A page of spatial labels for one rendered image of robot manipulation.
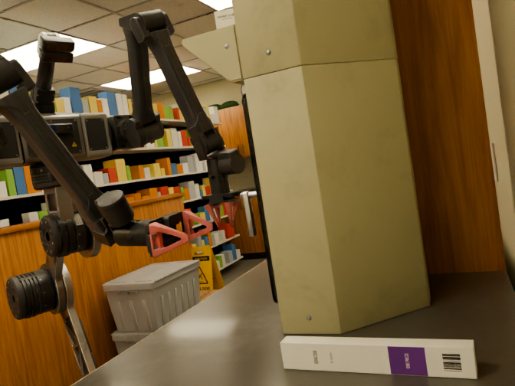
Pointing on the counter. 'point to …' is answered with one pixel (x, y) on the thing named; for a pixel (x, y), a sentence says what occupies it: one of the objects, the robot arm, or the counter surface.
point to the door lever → (249, 212)
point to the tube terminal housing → (332, 161)
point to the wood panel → (448, 135)
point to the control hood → (218, 52)
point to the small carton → (224, 18)
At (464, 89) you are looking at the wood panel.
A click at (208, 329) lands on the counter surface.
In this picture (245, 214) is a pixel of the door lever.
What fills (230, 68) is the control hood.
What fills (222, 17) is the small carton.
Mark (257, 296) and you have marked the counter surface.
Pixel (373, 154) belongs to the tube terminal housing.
